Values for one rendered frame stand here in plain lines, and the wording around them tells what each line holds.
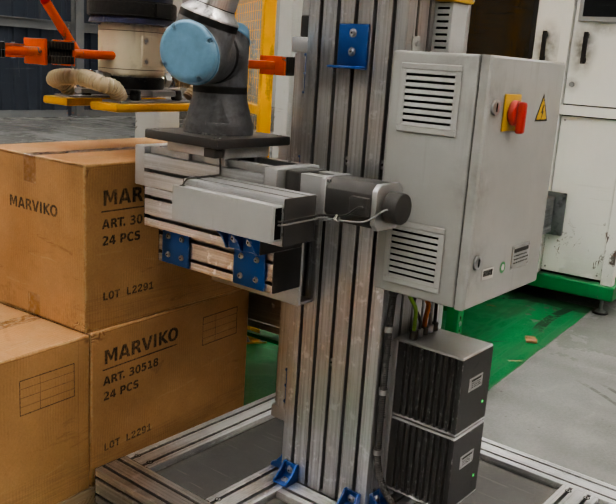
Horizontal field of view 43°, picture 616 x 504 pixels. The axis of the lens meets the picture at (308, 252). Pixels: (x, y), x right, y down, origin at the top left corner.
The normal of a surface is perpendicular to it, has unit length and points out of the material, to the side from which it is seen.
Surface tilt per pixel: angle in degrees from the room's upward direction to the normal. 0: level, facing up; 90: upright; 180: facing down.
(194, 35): 97
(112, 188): 90
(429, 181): 90
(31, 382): 90
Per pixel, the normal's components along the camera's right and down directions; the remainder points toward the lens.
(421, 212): -0.63, 0.14
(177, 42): -0.27, 0.33
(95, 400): 0.82, 0.18
